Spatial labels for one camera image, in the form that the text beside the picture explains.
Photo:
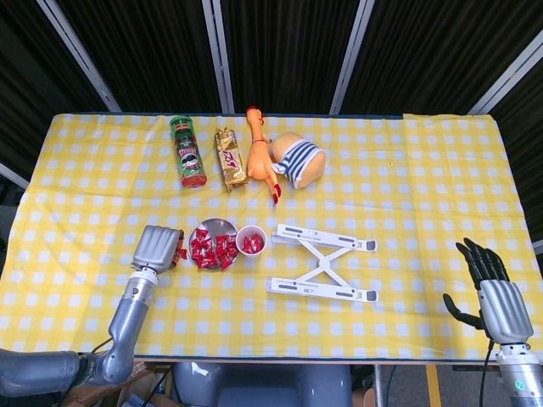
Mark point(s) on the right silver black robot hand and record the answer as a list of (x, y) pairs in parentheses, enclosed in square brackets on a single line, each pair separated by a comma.
[(505, 309)]

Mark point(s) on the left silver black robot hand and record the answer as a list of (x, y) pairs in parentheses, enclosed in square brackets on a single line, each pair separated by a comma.
[(157, 250)]

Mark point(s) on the red candy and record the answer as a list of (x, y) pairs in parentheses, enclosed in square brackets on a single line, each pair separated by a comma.
[(247, 243), (225, 265), (199, 236), (257, 241), (183, 253), (231, 241)]

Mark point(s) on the white paper cup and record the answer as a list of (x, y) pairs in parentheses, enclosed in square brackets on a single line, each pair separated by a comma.
[(253, 231)]

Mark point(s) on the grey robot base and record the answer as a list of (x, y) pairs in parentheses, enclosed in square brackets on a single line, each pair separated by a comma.
[(263, 386)]

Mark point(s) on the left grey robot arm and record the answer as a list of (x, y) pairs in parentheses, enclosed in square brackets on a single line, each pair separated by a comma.
[(127, 313)]

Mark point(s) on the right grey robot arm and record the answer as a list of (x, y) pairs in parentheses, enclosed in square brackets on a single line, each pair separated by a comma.
[(522, 381)]

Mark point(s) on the round metal plate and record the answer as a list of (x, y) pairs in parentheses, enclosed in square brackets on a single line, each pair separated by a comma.
[(218, 224)]

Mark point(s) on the green Pringles can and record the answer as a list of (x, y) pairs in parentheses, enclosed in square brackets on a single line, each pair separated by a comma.
[(188, 157)]

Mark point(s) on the yellow floor tape strip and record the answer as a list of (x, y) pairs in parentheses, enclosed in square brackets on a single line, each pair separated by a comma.
[(432, 386)]

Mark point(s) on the gold snack package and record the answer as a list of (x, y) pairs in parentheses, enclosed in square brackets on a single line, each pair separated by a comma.
[(231, 161)]

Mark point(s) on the brown cardboard box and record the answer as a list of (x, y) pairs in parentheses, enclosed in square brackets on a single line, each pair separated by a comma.
[(144, 377)]

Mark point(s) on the orange rubber chicken toy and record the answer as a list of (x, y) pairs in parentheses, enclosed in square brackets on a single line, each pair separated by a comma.
[(259, 161)]

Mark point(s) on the metal table leg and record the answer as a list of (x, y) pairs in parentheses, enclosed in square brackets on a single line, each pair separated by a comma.
[(377, 386)]

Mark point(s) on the white folding laptop stand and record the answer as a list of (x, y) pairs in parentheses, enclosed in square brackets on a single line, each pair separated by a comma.
[(324, 263)]

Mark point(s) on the yellow white checked tablecloth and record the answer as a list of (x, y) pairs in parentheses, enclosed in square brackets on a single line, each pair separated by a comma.
[(382, 191)]

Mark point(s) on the plush toy with striped shirt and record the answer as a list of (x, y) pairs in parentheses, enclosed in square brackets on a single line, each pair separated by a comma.
[(314, 165)]

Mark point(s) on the silver frame post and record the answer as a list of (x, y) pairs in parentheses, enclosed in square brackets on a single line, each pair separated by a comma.
[(539, 247), (509, 83), (12, 174), (218, 55), (80, 55), (352, 55)]

